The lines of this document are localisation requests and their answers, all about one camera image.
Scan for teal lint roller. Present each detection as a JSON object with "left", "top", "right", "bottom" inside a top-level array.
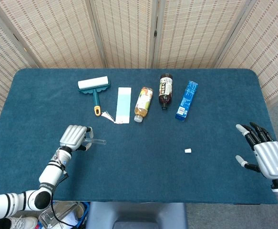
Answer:
[{"left": 77, "top": 76, "right": 111, "bottom": 117}]

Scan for long blue carton box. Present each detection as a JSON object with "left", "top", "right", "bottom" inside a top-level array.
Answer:
[{"left": 175, "top": 80, "right": 199, "bottom": 122}]

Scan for clear glass test tube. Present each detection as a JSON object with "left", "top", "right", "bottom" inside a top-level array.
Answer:
[{"left": 83, "top": 137, "right": 107, "bottom": 146}]

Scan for white blue bookmark with tassel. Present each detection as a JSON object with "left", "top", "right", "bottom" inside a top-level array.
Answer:
[{"left": 101, "top": 87, "right": 132, "bottom": 125}]

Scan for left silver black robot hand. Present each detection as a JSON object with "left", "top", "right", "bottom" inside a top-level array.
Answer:
[{"left": 59, "top": 125, "right": 93, "bottom": 152}]

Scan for white sneaker with laces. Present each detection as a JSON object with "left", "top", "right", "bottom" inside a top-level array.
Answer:
[{"left": 9, "top": 216, "right": 39, "bottom": 229}]

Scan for clear plastic container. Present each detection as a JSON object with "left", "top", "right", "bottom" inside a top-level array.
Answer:
[{"left": 38, "top": 201, "right": 80, "bottom": 229}]

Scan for amber tea bottle white cap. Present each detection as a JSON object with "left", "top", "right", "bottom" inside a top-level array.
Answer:
[{"left": 134, "top": 86, "right": 154, "bottom": 123}]

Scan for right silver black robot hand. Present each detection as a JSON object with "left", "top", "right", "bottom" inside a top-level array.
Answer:
[{"left": 235, "top": 122, "right": 278, "bottom": 179}]

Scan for dark brown drink bottle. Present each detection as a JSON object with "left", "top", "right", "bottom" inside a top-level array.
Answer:
[{"left": 158, "top": 73, "right": 174, "bottom": 111}]

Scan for blue table cloth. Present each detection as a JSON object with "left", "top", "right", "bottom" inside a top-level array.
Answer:
[{"left": 0, "top": 68, "right": 278, "bottom": 205}]

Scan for woven folding screen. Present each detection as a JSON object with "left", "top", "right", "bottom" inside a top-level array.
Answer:
[{"left": 0, "top": 0, "right": 278, "bottom": 121}]

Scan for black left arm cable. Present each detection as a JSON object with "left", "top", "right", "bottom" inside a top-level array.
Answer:
[{"left": 50, "top": 164, "right": 80, "bottom": 227}]

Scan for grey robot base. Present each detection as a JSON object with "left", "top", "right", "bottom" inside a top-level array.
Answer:
[{"left": 85, "top": 201, "right": 188, "bottom": 229}]

